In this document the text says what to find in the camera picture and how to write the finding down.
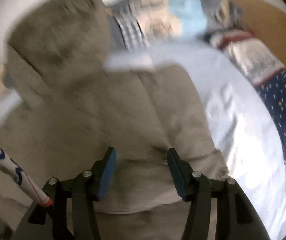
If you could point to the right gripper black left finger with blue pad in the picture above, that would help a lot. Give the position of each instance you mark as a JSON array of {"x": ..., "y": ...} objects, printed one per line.
[{"x": 71, "y": 214}]

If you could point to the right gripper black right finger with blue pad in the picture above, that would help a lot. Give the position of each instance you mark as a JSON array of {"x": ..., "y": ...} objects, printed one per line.
[{"x": 236, "y": 216}]

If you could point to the khaki quilted hooded jacket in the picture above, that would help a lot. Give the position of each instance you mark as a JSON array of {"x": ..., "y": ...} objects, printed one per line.
[{"x": 73, "y": 110}]

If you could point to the light blue bed sheet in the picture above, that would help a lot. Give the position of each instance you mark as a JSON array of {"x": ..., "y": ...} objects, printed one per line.
[{"x": 239, "y": 123}]

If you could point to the white marker pen red tip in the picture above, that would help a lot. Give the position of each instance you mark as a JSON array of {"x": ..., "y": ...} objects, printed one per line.
[{"x": 25, "y": 183}]

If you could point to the navy star patterned pillow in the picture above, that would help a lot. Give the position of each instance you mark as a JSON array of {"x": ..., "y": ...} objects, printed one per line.
[{"x": 265, "y": 72}]

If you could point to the wooden headboard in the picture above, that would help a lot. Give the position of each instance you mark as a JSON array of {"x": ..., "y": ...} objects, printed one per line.
[{"x": 268, "y": 23}]

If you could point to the patchwork patterned blanket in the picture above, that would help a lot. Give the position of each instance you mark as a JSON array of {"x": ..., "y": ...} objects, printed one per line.
[{"x": 138, "y": 24}]

